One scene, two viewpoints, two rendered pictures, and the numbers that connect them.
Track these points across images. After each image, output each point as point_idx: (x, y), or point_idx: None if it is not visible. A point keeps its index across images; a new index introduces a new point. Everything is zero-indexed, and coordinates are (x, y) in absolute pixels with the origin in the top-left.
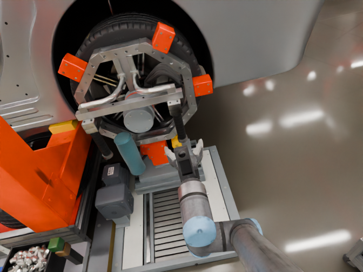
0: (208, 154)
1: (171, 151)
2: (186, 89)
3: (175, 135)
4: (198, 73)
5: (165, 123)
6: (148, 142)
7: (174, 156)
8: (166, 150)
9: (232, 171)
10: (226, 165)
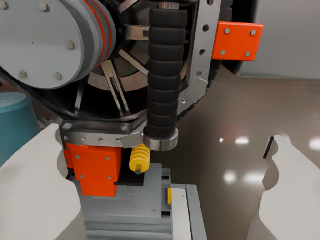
0: (183, 196)
1: (55, 162)
2: (198, 31)
3: (142, 143)
4: (227, 18)
5: (128, 115)
6: (80, 141)
7: (43, 225)
8: (29, 140)
9: (216, 236)
10: (207, 222)
